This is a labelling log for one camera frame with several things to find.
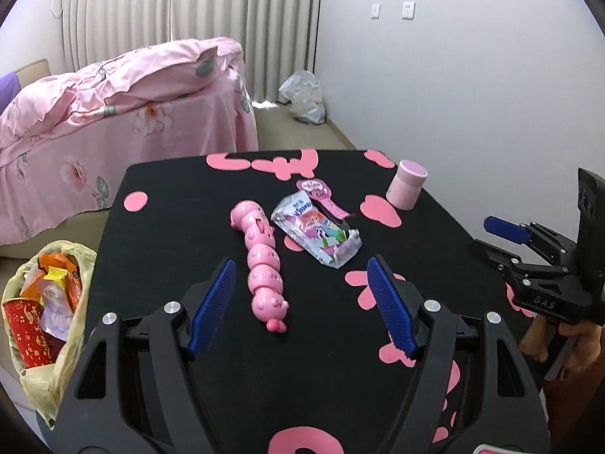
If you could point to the red instant noodle cup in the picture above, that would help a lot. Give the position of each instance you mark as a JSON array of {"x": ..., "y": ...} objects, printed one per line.
[{"x": 24, "y": 315}]

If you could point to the silver cartoon snack packet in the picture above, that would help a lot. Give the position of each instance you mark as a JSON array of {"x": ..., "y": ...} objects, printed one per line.
[{"x": 332, "y": 245}]

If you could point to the black pink patterned tablecloth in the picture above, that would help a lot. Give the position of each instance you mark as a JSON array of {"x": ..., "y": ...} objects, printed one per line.
[{"x": 334, "y": 381}]

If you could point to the white wall switch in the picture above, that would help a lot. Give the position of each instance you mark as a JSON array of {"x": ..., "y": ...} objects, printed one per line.
[{"x": 375, "y": 11}]

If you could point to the pink lollipop wrapper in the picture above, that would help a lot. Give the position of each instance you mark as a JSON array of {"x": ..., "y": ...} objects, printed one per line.
[{"x": 318, "y": 191}]

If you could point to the pink duvet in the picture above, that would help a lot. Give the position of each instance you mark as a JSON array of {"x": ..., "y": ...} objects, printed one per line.
[{"x": 59, "y": 104}]

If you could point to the orange plastic snack bag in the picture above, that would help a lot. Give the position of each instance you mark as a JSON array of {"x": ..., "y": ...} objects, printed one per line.
[{"x": 56, "y": 268}]

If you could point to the purple pillow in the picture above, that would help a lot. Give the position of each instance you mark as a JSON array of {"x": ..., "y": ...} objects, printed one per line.
[{"x": 9, "y": 89}]

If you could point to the beige pleated curtain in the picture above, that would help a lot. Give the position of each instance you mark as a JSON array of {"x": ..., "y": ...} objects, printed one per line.
[{"x": 278, "y": 36}]

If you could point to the white wall socket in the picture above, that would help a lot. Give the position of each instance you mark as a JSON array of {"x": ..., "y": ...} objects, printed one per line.
[{"x": 408, "y": 10}]

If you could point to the yellow trash bag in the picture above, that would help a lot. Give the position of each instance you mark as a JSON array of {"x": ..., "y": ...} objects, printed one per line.
[{"x": 45, "y": 386}]

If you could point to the pink floral bed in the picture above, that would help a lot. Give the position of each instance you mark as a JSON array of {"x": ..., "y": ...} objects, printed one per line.
[{"x": 46, "y": 183}]

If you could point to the white plastic bag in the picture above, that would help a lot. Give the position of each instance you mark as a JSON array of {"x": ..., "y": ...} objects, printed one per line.
[{"x": 302, "y": 90}]

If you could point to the pink cylindrical cup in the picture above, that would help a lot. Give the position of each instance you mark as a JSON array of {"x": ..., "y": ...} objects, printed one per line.
[{"x": 406, "y": 185}]

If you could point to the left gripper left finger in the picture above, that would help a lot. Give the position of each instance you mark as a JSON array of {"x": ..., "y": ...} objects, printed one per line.
[{"x": 131, "y": 390}]

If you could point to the yellow purple snack wrapper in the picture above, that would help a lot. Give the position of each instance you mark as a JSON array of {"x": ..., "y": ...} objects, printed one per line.
[{"x": 57, "y": 315}]

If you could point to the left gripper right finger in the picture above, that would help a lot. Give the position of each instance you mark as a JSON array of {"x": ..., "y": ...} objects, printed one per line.
[{"x": 472, "y": 391}]

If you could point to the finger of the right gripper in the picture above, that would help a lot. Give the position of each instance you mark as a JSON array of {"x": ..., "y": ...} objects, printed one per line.
[
  {"x": 540, "y": 239},
  {"x": 552, "y": 274}
]

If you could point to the pink caterpillar toy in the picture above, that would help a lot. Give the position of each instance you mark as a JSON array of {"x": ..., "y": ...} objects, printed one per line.
[{"x": 264, "y": 280}]

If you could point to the person's right hand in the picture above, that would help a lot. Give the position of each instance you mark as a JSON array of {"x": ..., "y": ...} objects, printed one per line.
[{"x": 561, "y": 349}]

